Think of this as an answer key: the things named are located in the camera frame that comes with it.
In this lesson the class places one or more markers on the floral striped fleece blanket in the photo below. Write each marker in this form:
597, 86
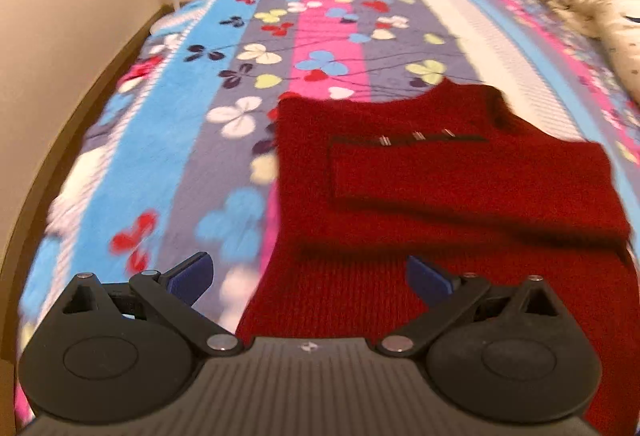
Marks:
200, 116

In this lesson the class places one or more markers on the star and moon print pillow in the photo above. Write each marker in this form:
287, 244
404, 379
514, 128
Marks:
595, 1

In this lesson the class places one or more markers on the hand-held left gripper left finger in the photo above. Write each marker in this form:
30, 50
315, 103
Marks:
191, 277

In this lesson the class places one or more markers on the red knit cardigan sweater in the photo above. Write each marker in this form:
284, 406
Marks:
425, 196

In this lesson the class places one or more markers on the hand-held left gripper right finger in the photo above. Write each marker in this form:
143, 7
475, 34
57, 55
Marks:
429, 277

